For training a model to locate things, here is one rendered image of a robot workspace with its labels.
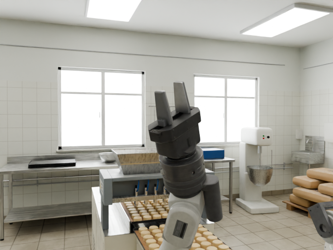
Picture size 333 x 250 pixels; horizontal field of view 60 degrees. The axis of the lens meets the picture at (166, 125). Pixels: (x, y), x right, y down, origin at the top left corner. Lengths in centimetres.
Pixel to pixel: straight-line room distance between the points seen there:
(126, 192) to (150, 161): 25
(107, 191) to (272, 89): 488
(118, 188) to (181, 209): 131
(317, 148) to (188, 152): 577
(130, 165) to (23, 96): 325
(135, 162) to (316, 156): 464
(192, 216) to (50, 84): 438
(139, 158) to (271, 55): 482
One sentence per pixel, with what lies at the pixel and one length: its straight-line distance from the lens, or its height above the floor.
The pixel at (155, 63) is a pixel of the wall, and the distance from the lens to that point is 509.
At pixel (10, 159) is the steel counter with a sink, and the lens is 484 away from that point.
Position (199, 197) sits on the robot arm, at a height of 137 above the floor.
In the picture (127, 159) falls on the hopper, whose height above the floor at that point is 128.
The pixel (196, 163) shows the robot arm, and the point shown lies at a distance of 55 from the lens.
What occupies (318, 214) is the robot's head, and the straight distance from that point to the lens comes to 67.
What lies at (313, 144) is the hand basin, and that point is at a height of 104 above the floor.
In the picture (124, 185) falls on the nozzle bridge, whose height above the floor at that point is 111.
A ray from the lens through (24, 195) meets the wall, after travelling 498.
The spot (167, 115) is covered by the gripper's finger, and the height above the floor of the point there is 153.
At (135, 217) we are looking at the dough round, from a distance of 189.
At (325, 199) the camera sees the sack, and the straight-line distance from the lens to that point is 490.
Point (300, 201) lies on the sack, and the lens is 530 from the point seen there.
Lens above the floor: 153
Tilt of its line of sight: 1 degrees down
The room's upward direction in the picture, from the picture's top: straight up
